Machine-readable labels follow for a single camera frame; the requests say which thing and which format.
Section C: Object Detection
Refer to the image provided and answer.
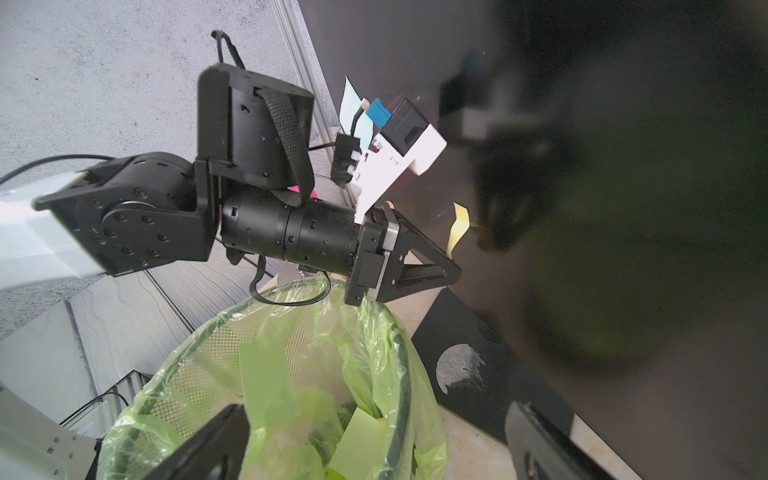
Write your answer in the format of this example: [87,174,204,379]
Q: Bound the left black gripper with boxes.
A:
[345,206,462,306]

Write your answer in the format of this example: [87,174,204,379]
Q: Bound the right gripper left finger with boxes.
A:
[145,404,250,480]

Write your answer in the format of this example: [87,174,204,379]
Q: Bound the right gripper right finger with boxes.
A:
[505,401,612,480]

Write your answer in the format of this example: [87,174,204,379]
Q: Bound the small yellow strip note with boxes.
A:
[446,202,471,259]

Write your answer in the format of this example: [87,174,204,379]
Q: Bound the green square sticky note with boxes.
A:
[238,341,300,430]

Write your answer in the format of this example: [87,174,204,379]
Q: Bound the light blue sticky note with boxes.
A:
[339,78,373,150]

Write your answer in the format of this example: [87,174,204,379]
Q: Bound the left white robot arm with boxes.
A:
[1,30,461,306]

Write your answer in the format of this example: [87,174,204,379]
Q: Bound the black monitor stand base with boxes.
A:
[412,289,574,444]

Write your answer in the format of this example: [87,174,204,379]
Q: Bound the black flat monitor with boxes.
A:
[299,1,767,479]

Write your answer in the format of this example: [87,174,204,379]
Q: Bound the green plastic bin liner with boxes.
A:
[95,278,448,480]

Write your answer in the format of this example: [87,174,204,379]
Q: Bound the black mesh trash bin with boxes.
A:
[107,281,415,480]

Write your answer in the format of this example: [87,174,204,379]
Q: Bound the pink wine glass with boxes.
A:
[289,185,319,199]

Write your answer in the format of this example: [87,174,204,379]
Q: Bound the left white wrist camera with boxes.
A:
[331,99,447,225]

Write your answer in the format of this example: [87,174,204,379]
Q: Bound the left aluminium frame post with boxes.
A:
[269,0,354,207]

